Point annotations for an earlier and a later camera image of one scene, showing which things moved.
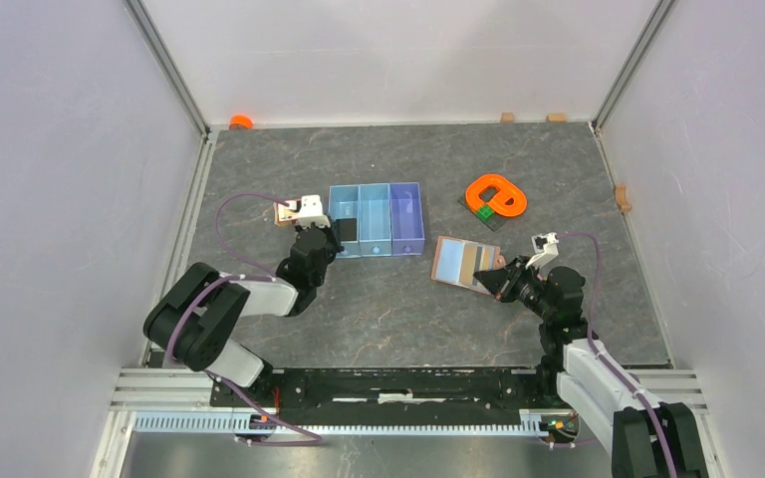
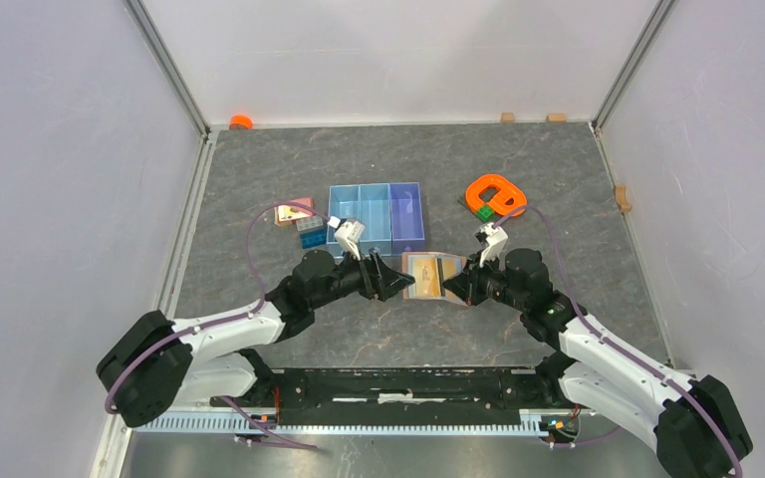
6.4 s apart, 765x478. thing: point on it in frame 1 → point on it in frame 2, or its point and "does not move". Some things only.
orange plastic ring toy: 507,190 does not move
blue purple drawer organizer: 388,215 does not move
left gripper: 330,231 → 379,279
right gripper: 502,281 → 466,284
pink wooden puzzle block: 285,215 does not move
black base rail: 392,390 does not move
